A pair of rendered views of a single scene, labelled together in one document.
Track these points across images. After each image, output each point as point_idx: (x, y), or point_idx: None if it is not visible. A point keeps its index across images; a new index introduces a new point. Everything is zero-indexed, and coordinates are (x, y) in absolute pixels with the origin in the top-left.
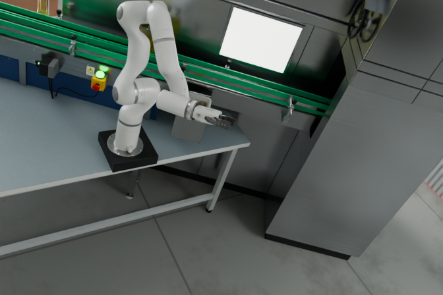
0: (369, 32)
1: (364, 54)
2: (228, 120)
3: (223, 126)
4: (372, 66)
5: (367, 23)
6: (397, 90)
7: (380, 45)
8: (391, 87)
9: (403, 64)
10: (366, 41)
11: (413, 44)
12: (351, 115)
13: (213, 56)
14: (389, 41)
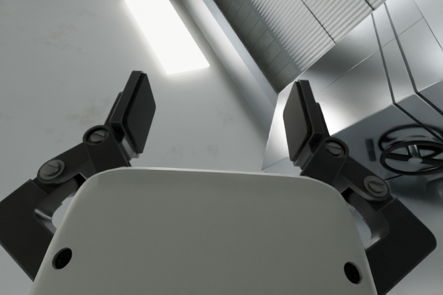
0: (384, 132)
1: (391, 108)
2: (293, 135)
3: (113, 109)
4: (397, 89)
5: (394, 144)
6: (414, 42)
7: (364, 110)
8: (415, 48)
9: (376, 75)
10: (392, 125)
11: (350, 93)
12: None
13: None
14: (356, 109)
